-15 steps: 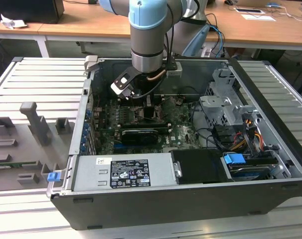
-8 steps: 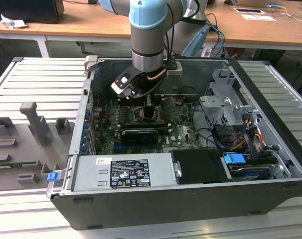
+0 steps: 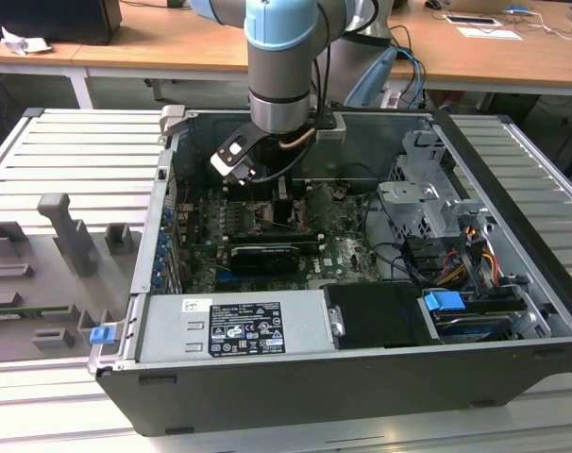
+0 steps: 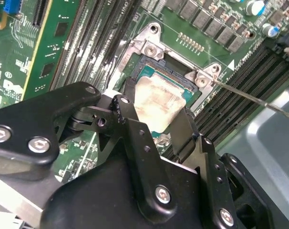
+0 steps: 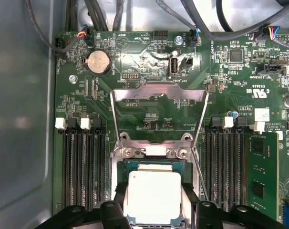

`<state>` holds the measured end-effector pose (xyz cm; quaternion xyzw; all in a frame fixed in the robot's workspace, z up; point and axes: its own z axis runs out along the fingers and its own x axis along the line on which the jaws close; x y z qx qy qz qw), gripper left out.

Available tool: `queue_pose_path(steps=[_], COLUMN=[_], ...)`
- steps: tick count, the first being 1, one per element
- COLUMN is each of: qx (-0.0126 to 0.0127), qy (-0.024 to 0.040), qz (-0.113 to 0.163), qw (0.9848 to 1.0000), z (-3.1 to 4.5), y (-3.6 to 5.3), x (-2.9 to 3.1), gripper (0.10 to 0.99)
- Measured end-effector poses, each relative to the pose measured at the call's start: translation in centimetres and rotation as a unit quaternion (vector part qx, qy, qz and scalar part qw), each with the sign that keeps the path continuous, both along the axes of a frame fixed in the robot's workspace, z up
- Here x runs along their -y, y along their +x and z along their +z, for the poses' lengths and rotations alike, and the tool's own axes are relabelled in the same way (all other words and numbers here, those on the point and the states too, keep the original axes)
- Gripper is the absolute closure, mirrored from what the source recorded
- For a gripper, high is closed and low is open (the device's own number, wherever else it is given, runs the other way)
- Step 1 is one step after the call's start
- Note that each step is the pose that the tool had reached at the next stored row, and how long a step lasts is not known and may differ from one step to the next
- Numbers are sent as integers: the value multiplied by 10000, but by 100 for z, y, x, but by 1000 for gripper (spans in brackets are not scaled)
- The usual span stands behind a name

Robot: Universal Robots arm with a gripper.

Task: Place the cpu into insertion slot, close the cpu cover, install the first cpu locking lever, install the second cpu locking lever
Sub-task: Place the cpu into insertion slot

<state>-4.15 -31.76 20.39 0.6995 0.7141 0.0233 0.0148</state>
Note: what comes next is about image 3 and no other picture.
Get thin wire locking lever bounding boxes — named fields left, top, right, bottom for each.
left=261, top=217, right=311, bottom=234
left=246, top=186, right=261, bottom=232

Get metal socket cover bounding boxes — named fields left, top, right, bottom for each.
left=305, top=183, right=338, bottom=219

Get black RAM slot bank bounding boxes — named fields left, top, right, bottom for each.
left=228, top=229, right=326, bottom=247
left=225, top=177, right=311, bottom=202

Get CPU socket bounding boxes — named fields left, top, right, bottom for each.
left=247, top=200, right=311, bottom=235

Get black graphics card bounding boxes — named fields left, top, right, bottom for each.
left=228, top=243, right=299, bottom=277

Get green motherboard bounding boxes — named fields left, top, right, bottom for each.
left=175, top=181, right=389, bottom=294

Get pale blue teach pendant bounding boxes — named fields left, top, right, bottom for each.
left=345, top=45, right=398, bottom=108

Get silver metal drive cage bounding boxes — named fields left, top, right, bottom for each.
left=377, top=129, right=486, bottom=246

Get grey power supply unit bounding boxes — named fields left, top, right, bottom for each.
left=134, top=290, right=339, bottom=364

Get hard disk in blue carrier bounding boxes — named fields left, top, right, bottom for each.
left=421, top=289, right=521, bottom=344

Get wooden desk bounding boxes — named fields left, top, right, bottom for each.
left=0, top=0, right=123, bottom=110
left=72, top=0, right=572, bottom=110

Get white framed tablet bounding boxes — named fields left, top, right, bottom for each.
left=444, top=13, right=498, bottom=27

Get black open PC case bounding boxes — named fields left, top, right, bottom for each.
left=94, top=107, right=572, bottom=438

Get white paper sheet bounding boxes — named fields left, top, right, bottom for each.
left=457, top=25, right=523, bottom=42

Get black box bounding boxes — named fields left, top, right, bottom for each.
left=0, top=0, right=123, bottom=46

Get grey parts rack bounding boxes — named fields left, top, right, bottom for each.
left=0, top=192, right=143, bottom=364

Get crumpled white paper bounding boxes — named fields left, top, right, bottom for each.
left=0, top=25, right=54, bottom=57

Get green RAM stick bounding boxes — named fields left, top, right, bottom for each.
left=0, top=306, right=71, bottom=320

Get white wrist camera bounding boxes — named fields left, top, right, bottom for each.
left=209, top=123, right=271, bottom=186

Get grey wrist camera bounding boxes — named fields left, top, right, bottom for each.
left=315, top=115, right=347, bottom=143

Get grey case handle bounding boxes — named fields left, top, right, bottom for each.
left=158, top=104, right=189, bottom=138

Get black cable bundle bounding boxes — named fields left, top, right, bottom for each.
left=360, top=191, right=427, bottom=287

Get blue cable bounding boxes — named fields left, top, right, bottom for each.
left=393, top=44, right=428, bottom=109

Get orange and yellow wires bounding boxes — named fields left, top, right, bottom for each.
left=436, top=226, right=500, bottom=289

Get white cable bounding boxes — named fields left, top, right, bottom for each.
left=526, top=11, right=572, bottom=42

